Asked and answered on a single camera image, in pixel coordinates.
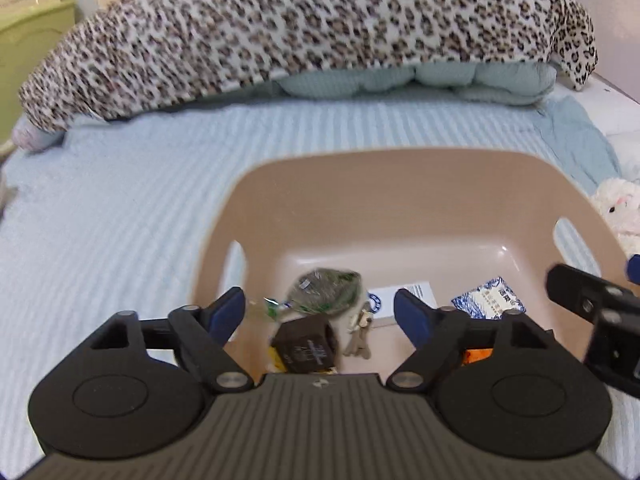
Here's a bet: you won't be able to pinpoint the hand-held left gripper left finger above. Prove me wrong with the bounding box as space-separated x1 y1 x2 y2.
75 286 254 394

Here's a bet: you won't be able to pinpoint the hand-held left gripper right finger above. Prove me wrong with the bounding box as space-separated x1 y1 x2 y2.
385 288 584 393

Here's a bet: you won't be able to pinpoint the white card box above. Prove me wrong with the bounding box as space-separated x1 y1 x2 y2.
363 282 439 329

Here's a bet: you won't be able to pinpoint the metal keys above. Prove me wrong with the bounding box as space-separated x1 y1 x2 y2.
342 305 375 360

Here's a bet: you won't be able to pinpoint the blue white patterned box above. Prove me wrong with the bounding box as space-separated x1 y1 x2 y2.
451 276 527 321

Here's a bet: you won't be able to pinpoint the clear green snack packet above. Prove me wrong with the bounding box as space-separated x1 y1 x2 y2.
250 267 362 322

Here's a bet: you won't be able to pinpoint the beige plastic storage basket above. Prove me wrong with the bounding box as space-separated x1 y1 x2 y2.
192 147 637 392

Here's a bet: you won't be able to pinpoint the white fluffy plush toy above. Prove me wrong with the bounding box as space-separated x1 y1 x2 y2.
590 177 640 257

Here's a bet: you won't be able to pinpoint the blue striped bed sheet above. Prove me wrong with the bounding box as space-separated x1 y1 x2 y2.
0 94 640 461

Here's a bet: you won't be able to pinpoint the cream white bed cover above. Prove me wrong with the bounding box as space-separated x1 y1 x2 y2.
575 72 640 182

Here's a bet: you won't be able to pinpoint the light green checked quilt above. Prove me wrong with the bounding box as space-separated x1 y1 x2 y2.
272 62 559 107

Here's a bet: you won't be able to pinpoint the pink pillow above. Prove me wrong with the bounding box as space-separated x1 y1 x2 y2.
12 117 66 152

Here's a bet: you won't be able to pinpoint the leopard print blanket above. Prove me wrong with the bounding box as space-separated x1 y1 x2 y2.
19 0 599 137

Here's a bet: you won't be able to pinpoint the green bedside cabinet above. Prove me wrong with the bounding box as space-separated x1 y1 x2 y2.
0 0 77 147

